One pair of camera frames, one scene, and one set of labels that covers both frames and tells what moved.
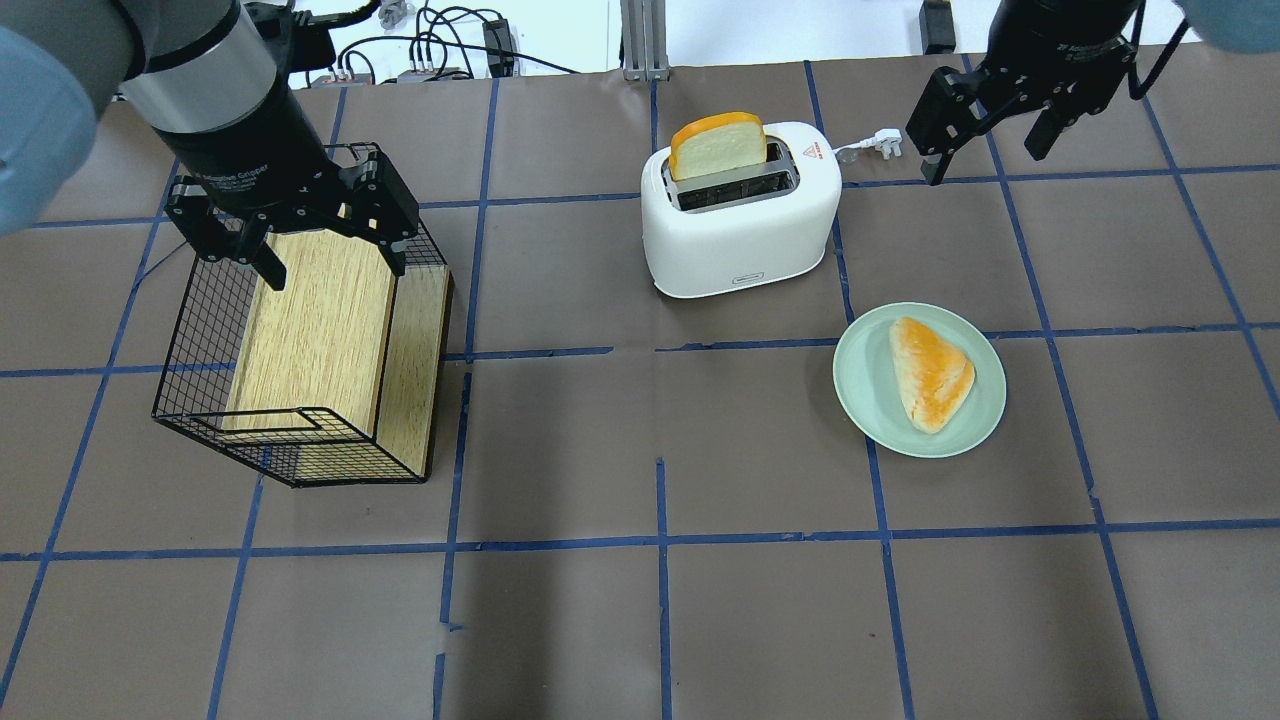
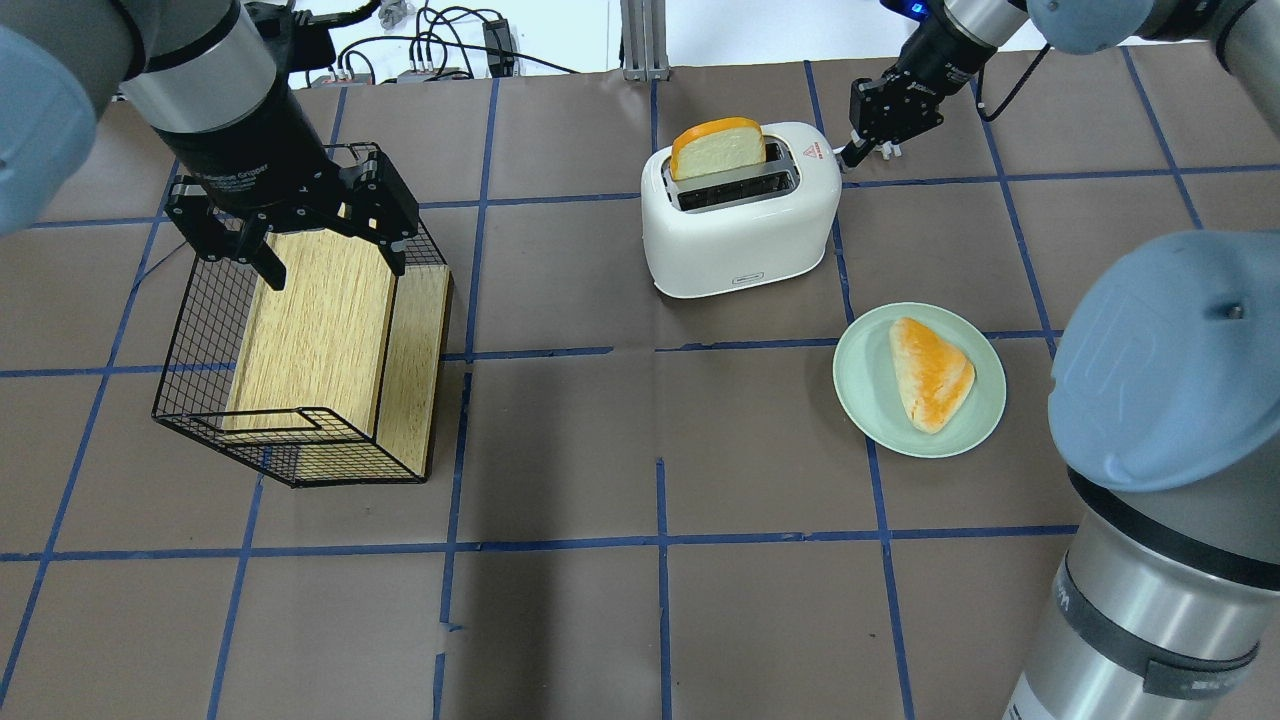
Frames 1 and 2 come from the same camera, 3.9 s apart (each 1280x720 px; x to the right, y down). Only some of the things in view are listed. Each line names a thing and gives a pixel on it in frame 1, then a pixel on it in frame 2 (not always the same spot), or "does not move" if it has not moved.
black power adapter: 499,49 does not move
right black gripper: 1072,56 to 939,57
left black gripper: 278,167 does not move
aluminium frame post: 644,42 does not move
